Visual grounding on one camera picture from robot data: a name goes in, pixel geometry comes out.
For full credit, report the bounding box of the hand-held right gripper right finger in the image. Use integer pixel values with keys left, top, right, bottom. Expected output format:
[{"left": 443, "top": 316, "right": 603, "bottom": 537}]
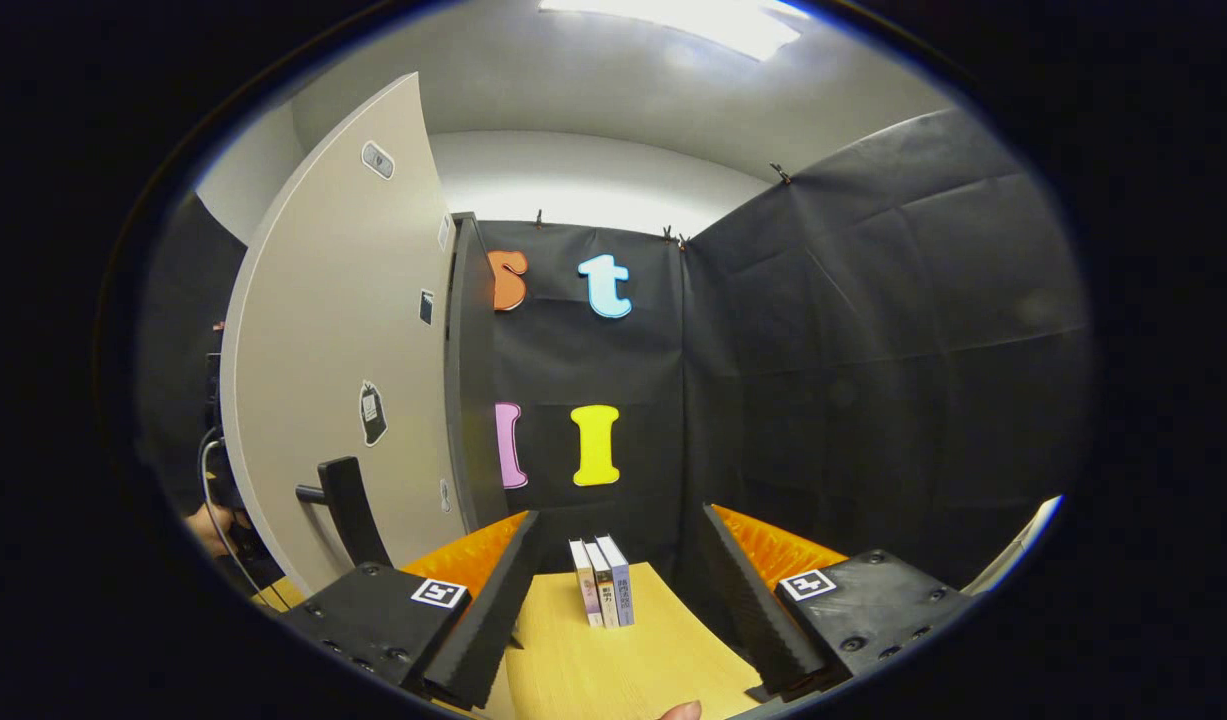
[{"left": 701, "top": 503, "right": 979, "bottom": 703}]

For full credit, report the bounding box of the thin grey cable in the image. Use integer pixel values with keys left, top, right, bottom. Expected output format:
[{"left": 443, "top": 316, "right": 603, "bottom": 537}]
[{"left": 198, "top": 428, "right": 274, "bottom": 601}]

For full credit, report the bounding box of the blue-grey spine book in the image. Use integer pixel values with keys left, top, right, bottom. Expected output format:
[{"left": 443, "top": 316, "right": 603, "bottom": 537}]
[{"left": 596, "top": 535, "right": 637, "bottom": 628}]

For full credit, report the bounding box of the black backdrop cloth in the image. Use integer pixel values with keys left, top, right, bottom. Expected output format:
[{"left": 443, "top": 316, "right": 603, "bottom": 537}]
[{"left": 138, "top": 108, "right": 1092, "bottom": 593}]

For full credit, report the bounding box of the white panel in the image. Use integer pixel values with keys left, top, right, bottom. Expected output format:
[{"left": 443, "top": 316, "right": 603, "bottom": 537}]
[{"left": 958, "top": 494, "right": 1065, "bottom": 599}]

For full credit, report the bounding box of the grey cabinet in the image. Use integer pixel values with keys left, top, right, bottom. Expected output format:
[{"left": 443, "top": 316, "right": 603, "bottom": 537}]
[{"left": 445, "top": 211, "right": 511, "bottom": 533}]

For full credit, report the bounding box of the white spine book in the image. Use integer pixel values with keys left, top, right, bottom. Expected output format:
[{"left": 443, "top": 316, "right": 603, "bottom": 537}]
[{"left": 584, "top": 540, "right": 621, "bottom": 629}]

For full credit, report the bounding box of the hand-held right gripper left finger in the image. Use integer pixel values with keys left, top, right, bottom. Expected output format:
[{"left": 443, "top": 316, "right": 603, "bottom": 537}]
[{"left": 278, "top": 510, "right": 544, "bottom": 711}]

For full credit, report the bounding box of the pink spine book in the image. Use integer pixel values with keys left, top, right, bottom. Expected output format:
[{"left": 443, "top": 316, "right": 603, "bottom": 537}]
[{"left": 569, "top": 540, "right": 605, "bottom": 629}]

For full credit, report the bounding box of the beige cabinet door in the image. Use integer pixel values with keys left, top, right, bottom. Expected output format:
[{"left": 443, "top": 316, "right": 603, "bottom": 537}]
[{"left": 220, "top": 72, "right": 470, "bottom": 598}]

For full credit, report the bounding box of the long ceiling light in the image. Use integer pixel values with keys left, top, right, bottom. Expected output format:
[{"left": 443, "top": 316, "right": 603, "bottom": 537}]
[{"left": 538, "top": 0, "right": 810, "bottom": 62}]

